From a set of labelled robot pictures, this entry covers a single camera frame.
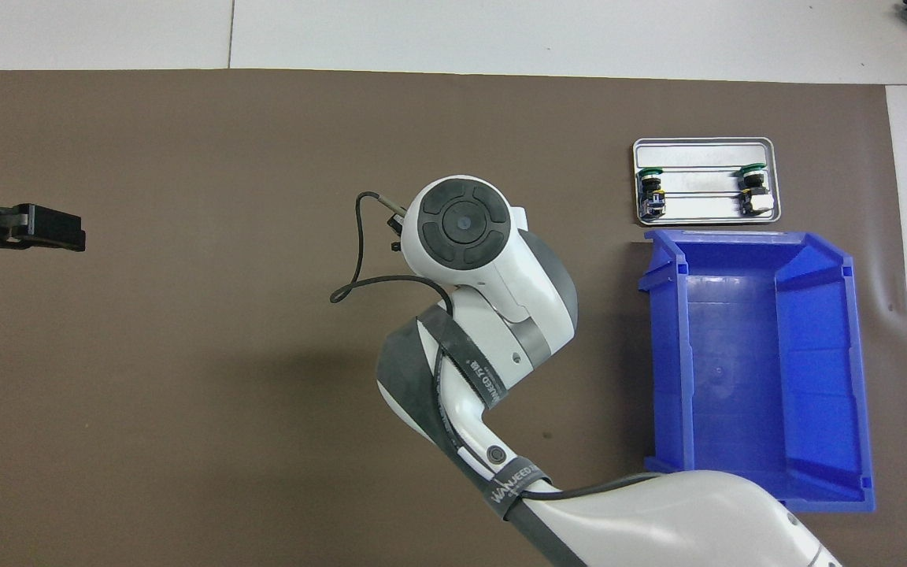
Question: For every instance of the blue plastic storage bin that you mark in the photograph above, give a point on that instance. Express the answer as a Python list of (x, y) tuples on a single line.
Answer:
[(737, 354)]

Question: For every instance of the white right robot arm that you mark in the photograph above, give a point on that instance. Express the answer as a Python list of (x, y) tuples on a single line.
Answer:
[(501, 260)]

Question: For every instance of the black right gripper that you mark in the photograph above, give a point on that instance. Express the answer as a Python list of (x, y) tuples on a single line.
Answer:
[(396, 228)]

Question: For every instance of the green push button switch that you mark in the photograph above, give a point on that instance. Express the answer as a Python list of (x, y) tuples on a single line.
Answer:
[(651, 193), (757, 193)]

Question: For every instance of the brown paper mat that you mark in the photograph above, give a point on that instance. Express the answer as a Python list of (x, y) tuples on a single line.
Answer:
[(186, 433)]

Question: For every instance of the grey metal tray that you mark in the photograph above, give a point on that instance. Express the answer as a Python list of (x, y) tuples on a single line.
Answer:
[(701, 153)]

